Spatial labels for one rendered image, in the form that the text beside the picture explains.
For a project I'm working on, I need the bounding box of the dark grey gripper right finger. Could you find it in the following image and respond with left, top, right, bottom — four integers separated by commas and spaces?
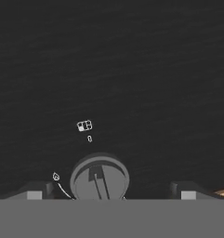
169, 180, 223, 201

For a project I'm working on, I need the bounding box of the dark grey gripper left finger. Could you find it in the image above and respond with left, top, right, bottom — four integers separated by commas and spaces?
1, 180, 56, 201

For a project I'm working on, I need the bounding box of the grey round stove knob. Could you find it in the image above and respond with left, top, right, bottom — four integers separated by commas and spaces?
69, 152, 131, 201

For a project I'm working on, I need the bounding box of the black stove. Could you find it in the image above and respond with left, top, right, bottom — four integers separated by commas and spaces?
0, 0, 224, 201

